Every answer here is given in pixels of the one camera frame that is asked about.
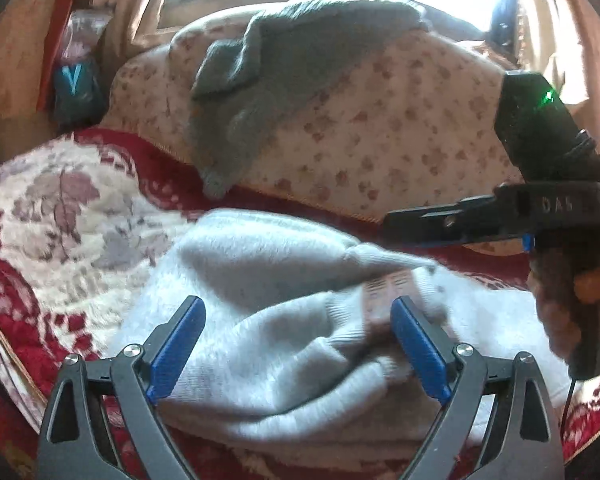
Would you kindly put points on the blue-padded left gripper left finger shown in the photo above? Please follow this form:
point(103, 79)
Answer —
point(76, 441)

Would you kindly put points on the teal plastic bag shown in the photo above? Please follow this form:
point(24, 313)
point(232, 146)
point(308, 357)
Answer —
point(79, 101)

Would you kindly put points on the floral quilt bundle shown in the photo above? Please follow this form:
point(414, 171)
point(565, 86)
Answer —
point(409, 126)

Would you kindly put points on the red floral fleece blanket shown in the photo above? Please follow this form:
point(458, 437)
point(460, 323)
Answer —
point(83, 221)

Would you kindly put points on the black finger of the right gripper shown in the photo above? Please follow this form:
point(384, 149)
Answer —
point(470, 220)

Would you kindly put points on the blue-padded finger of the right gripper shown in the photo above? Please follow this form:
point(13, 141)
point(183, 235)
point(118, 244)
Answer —
point(528, 242)

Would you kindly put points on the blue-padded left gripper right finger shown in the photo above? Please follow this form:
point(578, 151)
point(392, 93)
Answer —
point(521, 440)

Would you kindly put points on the grey sweatpants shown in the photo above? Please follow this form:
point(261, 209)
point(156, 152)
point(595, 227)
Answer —
point(297, 355)

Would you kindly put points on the grey-green fleece garment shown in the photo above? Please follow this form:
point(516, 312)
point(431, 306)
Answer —
point(288, 53)

